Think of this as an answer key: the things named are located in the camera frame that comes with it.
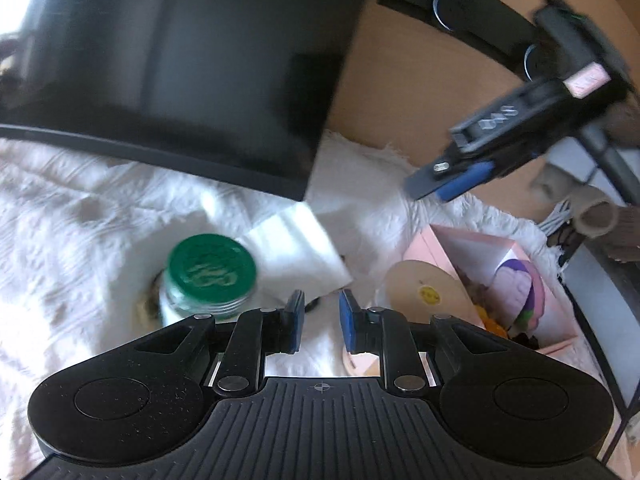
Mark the black computer monitor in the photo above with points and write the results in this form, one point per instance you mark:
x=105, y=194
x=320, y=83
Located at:
x=175, y=60

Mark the black power strip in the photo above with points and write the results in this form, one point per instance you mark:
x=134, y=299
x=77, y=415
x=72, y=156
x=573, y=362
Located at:
x=450, y=5

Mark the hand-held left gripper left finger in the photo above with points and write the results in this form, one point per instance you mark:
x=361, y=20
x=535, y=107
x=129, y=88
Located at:
x=294, y=322

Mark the orange fabric flower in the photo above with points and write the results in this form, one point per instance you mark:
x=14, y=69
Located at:
x=492, y=322

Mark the pink cardboard box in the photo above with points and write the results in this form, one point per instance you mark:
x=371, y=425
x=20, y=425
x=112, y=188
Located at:
x=460, y=245

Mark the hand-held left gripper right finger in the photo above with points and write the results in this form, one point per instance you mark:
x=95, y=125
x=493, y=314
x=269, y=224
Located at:
x=348, y=322

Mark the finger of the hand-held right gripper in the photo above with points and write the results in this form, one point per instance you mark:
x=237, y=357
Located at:
x=465, y=180
x=425, y=180

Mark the clear jar with beige contents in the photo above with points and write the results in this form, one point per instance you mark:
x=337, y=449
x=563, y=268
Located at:
x=425, y=290

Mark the white textured table cloth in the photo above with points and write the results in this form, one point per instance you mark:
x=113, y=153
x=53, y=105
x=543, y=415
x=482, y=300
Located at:
x=75, y=240

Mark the purple pink foam basket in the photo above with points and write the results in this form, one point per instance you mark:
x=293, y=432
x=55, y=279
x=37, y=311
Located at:
x=535, y=290

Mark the white paper tissue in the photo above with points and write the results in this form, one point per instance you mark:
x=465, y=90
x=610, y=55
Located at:
x=300, y=250

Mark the beige fuzzy object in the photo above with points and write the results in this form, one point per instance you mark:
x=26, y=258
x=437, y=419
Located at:
x=600, y=215

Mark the green lid glass jar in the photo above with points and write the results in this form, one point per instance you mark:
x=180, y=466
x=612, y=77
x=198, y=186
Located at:
x=212, y=267

